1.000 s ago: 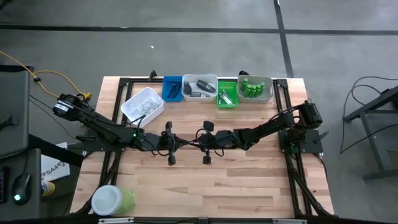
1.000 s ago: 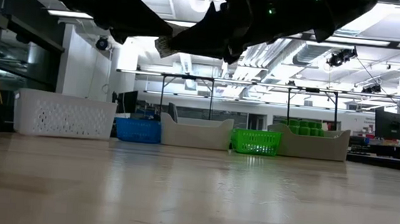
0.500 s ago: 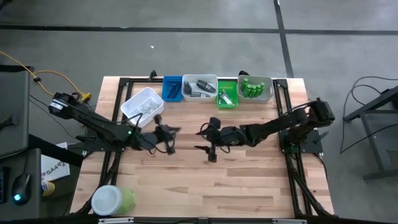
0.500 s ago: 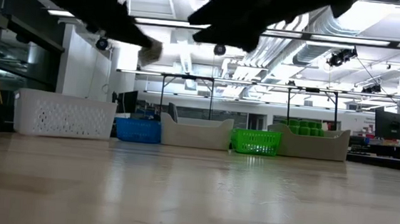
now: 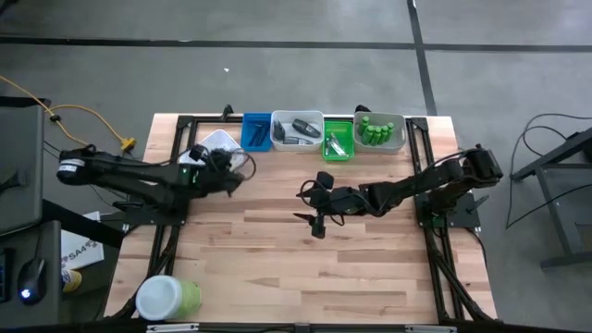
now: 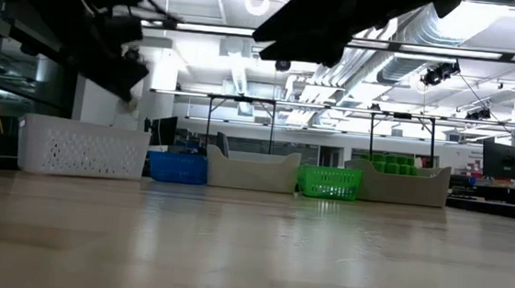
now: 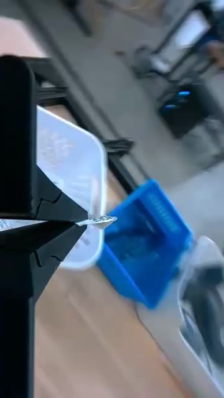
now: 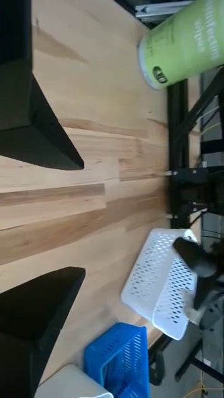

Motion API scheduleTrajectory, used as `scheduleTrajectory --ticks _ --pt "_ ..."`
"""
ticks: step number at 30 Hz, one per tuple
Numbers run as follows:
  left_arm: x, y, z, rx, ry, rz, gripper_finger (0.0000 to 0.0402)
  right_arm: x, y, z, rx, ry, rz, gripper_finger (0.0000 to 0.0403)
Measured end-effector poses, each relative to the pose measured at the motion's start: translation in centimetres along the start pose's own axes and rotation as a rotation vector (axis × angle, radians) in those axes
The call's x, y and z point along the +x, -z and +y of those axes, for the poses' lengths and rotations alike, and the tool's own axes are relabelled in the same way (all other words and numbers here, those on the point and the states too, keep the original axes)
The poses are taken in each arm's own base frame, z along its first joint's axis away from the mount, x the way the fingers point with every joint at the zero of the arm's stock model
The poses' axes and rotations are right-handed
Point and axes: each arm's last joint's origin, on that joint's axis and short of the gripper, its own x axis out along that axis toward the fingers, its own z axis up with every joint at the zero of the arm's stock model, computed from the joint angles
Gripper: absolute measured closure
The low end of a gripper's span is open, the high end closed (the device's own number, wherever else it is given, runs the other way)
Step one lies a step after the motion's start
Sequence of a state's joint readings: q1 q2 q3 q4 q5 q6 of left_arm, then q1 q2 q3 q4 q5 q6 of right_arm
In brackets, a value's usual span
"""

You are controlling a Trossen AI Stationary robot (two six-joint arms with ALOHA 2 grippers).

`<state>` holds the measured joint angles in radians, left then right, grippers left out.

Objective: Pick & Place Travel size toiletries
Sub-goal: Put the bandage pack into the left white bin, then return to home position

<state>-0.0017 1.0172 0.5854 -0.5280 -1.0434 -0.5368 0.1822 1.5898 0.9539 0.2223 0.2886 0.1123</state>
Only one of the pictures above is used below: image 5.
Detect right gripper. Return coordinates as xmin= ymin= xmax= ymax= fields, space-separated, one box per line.
xmin=292 ymin=188 xmax=371 ymax=240

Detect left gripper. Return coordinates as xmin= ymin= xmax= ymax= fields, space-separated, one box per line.
xmin=191 ymin=150 xmax=246 ymax=198

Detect white lattice basket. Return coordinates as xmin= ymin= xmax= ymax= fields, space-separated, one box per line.
xmin=178 ymin=129 xmax=246 ymax=175

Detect silver metal nail clipper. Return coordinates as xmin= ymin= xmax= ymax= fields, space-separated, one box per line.
xmin=325 ymin=133 xmax=347 ymax=157

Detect blue plastic basket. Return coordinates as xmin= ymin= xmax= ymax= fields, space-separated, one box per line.
xmin=240 ymin=112 xmax=273 ymax=153

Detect green plastic basket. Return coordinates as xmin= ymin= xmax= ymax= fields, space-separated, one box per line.
xmin=322 ymin=119 xmax=356 ymax=162

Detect beige plastic bin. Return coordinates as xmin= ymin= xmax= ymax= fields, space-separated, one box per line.
xmin=352 ymin=110 xmax=407 ymax=154
xmin=270 ymin=109 xmax=325 ymax=153

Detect green canister white lid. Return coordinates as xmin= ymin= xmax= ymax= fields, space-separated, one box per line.
xmin=134 ymin=274 xmax=204 ymax=322

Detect white printed carton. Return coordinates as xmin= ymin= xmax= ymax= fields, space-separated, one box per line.
xmin=59 ymin=211 xmax=105 ymax=271

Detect yellow white small object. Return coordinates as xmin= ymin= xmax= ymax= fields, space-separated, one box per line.
xmin=61 ymin=268 xmax=83 ymax=293

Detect dark grey desk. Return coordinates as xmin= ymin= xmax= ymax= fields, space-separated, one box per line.
xmin=0 ymin=220 xmax=64 ymax=329

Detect dark side table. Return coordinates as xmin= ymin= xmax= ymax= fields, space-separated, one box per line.
xmin=0 ymin=96 xmax=51 ymax=235

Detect black computer mouse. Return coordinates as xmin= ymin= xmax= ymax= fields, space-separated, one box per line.
xmin=17 ymin=257 xmax=46 ymax=305

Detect black device blue lights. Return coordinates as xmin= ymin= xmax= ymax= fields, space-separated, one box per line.
xmin=0 ymin=247 xmax=15 ymax=304

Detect grey metal stand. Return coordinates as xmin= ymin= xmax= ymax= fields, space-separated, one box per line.
xmin=511 ymin=127 xmax=592 ymax=269

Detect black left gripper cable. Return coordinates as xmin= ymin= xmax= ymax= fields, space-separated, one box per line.
xmin=203 ymin=147 xmax=258 ymax=182

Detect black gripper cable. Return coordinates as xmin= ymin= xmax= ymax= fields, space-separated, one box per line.
xmin=295 ymin=179 xmax=325 ymax=209
xmin=203 ymin=147 xmax=258 ymax=182

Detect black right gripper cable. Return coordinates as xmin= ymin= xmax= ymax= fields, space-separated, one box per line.
xmin=295 ymin=179 xmax=325 ymax=209

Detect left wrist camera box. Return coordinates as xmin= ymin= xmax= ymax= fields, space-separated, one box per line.
xmin=188 ymin=144 xmax=210 ymax=163

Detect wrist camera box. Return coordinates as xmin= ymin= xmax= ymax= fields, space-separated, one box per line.
xmin=188 ymin=144 xmax=210 ymax=163
xmin=316 ymin=170 xmax=336 ymax=191

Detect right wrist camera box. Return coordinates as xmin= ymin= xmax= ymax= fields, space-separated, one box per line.
xmin=316 ymin=170 xmax=336 ymax=191

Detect black aluminium table frame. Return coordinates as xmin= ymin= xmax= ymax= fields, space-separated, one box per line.
xmin=110 ymin=113 xmax=499 ymax=333

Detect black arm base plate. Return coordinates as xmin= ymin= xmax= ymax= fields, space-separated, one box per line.
xmin=113 ymin=198 xmax=189 ymax=228
xmin=418 ymin=193 xmax=482 ymax=228

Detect yellow cable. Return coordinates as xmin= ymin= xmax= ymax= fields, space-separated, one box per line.
xmin=0 ymin=75 xmax=138 ymax=153

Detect black metal corner bracket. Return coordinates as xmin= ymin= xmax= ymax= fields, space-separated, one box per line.
xmin=409 ymin=117 xmax=431 ymax=135

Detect black floor cable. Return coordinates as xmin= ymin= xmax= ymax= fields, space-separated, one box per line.
xmin=505 ymin=182 xmax=592 ymax=230

